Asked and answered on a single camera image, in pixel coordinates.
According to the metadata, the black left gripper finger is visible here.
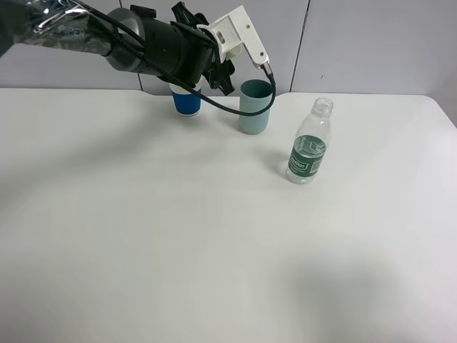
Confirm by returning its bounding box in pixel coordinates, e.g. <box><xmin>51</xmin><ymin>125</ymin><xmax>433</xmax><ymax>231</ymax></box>
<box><xmin>171</xmin><ymin>1</ymin><xmax>209</xmax><ymax>32</ymax></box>
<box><xmin>204</xmin><ymin>60</ymin><xmax>235</xmax><ymax>96</ymax></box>

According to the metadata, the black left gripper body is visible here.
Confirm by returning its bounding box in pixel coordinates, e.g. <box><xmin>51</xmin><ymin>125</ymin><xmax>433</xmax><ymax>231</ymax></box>
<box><xmin>142</xmin><ymin>17</ymin><xmax>220</xmax><ymax>84</ymax></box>

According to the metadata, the clear water bottle green label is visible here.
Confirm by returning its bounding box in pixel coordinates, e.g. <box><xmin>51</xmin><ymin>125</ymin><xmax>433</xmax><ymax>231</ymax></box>
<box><xmin>286</xmin><ymin>98</ymin><xmax>333</xmax><ymax>184</ymax></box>

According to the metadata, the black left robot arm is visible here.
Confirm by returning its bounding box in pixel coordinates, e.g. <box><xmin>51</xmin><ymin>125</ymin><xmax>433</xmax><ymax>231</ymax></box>
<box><xmin>1</xmin><ymin>1</ymin><xmax>235</xmax><ymax>95</ymax></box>

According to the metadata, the teal plastic cup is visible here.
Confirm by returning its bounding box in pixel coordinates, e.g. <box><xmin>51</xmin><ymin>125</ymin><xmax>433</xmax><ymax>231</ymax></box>
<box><xmin>238</xmin><ymin>79</ymin><xmax>275</xmax><ymax>136</ymax></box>

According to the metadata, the blue white paper cup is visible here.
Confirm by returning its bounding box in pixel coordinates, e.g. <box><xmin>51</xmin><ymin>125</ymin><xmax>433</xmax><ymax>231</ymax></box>
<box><xmin>169</xmin><ymin>84</ymin><xmax>201</xmax><ymax>116</ymax></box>

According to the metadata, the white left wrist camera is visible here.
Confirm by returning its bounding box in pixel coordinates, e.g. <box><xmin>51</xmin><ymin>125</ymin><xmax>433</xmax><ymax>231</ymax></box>
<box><xmin>196</xmin><ymin>6</ymin><xmax>271</xmax><ymax>72</ymax></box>

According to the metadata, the black braided left cable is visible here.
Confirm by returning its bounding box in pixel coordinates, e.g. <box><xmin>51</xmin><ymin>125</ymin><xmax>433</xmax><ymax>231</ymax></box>
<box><xmin>81</xmin><ymin>3</ymin><xmax>278</xmax><ymax>117</ymax></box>

